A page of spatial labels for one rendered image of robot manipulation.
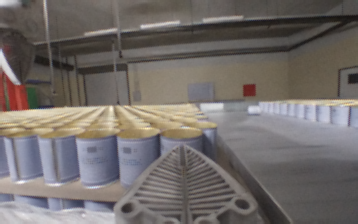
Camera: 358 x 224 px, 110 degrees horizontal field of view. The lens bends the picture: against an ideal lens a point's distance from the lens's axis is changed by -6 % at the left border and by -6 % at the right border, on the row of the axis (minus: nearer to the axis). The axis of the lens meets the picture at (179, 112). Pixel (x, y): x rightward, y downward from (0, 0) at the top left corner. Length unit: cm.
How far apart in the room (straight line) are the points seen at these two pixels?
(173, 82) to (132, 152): 922
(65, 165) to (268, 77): 1067
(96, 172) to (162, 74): 941
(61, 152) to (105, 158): 7
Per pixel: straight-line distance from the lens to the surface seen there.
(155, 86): 959
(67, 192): 28
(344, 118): 84
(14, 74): 51
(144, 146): 21
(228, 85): 967
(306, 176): 33
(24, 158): 34
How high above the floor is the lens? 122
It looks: 5 degrees down
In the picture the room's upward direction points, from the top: 3 degrees counter-clockwise
